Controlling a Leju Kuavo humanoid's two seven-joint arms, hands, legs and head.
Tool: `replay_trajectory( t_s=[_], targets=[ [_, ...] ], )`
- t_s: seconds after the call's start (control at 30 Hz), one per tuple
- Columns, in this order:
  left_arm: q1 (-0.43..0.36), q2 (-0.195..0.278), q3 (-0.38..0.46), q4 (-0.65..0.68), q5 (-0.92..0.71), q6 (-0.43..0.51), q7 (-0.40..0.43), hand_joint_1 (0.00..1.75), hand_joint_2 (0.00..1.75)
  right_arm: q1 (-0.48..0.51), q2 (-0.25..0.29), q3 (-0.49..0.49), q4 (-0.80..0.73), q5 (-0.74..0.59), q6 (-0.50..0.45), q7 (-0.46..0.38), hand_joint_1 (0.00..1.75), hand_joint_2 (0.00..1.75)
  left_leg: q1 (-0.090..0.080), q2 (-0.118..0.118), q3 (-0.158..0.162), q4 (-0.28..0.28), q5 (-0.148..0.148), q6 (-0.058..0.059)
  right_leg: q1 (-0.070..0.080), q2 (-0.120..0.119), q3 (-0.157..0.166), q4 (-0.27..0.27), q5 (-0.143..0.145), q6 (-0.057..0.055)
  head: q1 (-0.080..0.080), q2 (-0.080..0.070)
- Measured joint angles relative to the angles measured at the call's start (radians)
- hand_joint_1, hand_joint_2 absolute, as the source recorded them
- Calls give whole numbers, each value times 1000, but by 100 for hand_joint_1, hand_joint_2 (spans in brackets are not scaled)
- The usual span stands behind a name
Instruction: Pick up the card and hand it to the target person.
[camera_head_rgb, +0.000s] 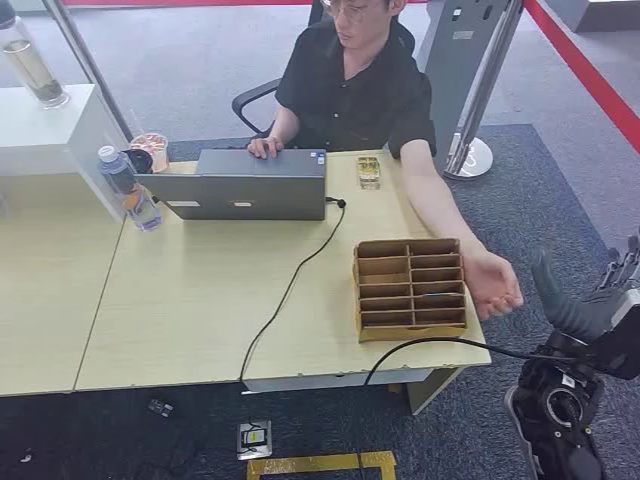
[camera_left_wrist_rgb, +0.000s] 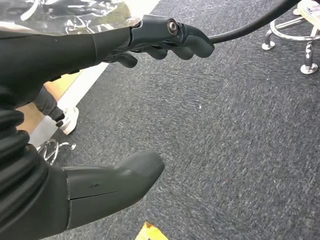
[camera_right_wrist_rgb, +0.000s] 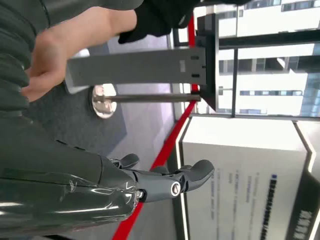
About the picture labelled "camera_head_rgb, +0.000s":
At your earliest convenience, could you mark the person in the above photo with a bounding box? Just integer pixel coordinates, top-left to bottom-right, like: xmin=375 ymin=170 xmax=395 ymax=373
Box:
xmin=247 ymin=0 xmax=525 ymax=323

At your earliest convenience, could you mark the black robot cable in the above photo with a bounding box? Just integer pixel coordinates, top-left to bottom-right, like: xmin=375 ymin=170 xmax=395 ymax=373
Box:
xmin=362 ymin=337 xmax=581 ymax=389

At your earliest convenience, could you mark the phone in gold case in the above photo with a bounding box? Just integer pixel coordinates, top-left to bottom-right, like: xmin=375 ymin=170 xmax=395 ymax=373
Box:
xmin=356 ymin=156 xmax=381 ymax=191

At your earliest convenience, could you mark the clear cup with orange drink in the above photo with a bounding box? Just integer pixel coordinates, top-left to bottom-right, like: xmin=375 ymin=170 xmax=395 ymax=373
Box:
xmin=130 ymin=132 xmax=170 ymax=175

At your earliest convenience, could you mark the silver stanchion with white base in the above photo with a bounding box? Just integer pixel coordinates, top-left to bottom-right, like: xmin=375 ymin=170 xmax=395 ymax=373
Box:
xmin=444 ymin=0 xmax=525 ymax=181

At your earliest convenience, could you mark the black round cup lid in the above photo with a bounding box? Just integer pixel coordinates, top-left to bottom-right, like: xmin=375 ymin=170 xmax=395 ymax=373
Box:
xmin=122 ymin=148 xmax=154 ymax=176

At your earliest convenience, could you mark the silver floor socket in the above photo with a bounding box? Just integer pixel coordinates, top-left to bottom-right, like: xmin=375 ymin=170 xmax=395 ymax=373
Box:
xmin=236 ymin=420 xmax=273 ymax=462

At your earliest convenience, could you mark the desk leg panel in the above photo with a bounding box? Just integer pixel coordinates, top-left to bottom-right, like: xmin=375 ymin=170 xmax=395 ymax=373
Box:
xmin=405 ymin=366 xmax=465 ymax=417

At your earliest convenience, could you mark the grey laptop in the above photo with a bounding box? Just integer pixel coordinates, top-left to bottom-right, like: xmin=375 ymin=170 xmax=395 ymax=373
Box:
xmin=136 ymin=148 xmax=328 ymax=222

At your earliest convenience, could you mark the black laptop power cable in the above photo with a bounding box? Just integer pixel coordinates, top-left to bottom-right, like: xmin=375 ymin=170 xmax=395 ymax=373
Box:
xmin=238 ymin=196 xmax=347 ymax=384

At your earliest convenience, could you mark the grey slanted metal pole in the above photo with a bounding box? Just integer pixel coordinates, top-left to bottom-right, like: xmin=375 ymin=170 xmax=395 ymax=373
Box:
xmin=42 ymin=0 xmax=135 ymax=144

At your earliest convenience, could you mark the brown cardboard divider box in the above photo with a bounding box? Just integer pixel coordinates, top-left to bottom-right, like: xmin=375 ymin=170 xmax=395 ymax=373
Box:
xmin=352 ymin=238 xmax=468 ymax=344

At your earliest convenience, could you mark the person's left hand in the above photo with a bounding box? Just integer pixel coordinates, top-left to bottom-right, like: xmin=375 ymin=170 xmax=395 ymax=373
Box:
xmin=462 ymin=248 xmax=525 ymax=323

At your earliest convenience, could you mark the grey kiosk stand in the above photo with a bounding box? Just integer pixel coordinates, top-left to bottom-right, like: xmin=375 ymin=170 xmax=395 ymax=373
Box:
xmin=416 ymin=0 xmax=512 ymax=175

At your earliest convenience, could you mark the plastic water bottle orange label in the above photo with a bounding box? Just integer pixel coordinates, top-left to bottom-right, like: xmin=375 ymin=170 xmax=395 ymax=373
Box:
xmin=97 ymin=145 xmax=163 ymax=233

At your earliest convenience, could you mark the person's right hand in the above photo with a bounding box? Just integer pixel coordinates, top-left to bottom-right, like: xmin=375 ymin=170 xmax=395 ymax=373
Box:
xmin=247 ymin=135 xmax=285 ymax=160

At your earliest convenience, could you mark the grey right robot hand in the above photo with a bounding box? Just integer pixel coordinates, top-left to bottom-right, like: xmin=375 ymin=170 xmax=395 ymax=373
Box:
xmin=530 ymin=231 xmax=640 ymax=347

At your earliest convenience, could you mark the white shelf block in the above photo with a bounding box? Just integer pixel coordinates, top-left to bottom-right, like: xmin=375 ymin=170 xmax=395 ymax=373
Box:
xmin=0 ymin=83 xmax=132 ymax=223

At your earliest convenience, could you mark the clear glass tea bottle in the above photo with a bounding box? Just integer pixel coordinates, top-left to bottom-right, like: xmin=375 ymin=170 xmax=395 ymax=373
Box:
xmin=0 ymin=0 xmax=70 ymax=110

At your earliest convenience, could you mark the black office chair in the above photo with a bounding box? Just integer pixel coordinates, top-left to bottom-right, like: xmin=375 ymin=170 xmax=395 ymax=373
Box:
xmin=232 ymin=0 xmax=326 ymax=137

